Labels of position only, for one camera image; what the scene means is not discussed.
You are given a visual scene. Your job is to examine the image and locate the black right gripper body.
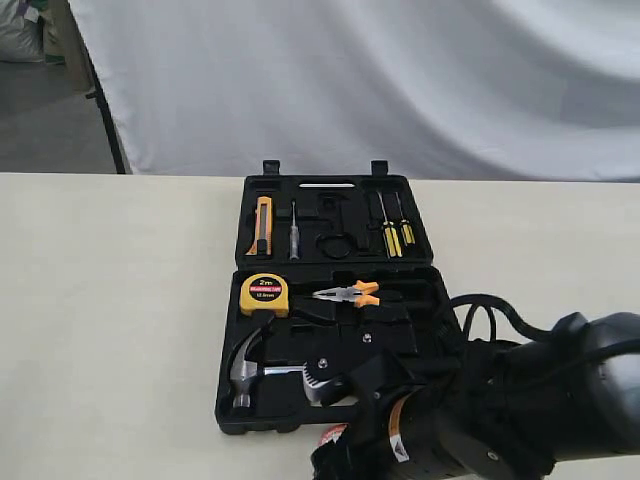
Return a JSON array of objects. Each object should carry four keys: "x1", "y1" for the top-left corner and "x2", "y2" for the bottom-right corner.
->
[{"x1": 349, "y1": 359, "x2": 555, "y2": 479}]

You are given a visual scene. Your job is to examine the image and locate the black electrical tape roll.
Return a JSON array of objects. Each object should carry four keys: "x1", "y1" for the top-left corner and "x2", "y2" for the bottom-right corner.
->
[{"x1": 318, "y1": 423, "x2": 349, "y2": 447}]

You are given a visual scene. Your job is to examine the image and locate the claw hammer black grip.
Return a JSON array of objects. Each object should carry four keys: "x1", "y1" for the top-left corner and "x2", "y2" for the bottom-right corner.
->
[{"x1": 229, "y1": 329, "x2": 326, "y2": 408}]

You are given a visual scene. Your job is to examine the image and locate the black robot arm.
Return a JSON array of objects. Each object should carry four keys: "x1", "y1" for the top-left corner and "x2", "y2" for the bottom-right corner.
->
[{"x1": 311, "y1": 312, "x2": 639, "y2": 479}]

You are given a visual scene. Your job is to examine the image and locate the black plastic tool case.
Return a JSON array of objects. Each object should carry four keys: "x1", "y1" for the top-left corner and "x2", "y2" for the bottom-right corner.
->
[{"x1": 214, "y1": 160, "x2": 463, "y2": 435}]

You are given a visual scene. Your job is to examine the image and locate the yellow tape measure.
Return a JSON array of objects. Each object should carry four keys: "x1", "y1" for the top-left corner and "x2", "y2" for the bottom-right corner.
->
[{"x1": 239, "y1": 273, "x2": 290, "y2": 318}]

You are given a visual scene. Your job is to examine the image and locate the orange utility knife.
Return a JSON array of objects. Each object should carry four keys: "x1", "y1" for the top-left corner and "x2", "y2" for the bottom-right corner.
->
[{"x1": 245, "y1": 196, "x2": 273, "y2": 256}]

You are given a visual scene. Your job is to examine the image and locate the white backdrop curtain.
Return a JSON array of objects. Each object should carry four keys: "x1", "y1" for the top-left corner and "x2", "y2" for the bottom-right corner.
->
[{"x1": 71, "y1": 1, "x2": 639, "y2": 181}]

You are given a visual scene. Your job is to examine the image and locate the black backdrop stand pole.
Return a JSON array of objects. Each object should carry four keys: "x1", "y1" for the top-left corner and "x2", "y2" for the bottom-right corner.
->
[{"x1": 79, "y1": 44, "x2": 127, "y2": 175}]

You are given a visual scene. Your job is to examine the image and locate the green white bag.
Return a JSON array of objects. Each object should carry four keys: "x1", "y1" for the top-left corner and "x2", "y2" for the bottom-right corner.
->
[{"x1": 39, "y1": 1, "x2": 65, "y2": 65}]

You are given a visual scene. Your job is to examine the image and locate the grey woven sack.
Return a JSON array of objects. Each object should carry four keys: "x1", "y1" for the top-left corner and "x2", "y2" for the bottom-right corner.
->
[{"x1": 1, "y1": 0, "x2": 48, "y2": 63}]

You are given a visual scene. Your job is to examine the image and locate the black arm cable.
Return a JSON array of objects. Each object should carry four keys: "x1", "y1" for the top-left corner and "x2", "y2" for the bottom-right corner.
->
[{"x1": 447, "y1": 292, "x2": 556, "y2": 346}]

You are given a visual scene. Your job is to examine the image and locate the orange handled pliers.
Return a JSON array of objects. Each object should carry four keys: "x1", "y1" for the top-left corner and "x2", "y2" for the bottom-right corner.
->
[{"x1": 312, "y1": 280, "x2": 381, "y2": 308}]

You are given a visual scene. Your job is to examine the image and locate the clear handle tester screwdriver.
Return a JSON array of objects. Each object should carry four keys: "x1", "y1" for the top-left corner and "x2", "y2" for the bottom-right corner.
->
[{"x1": 289, "y1": 200, "x2": 300, "y2": 260}]

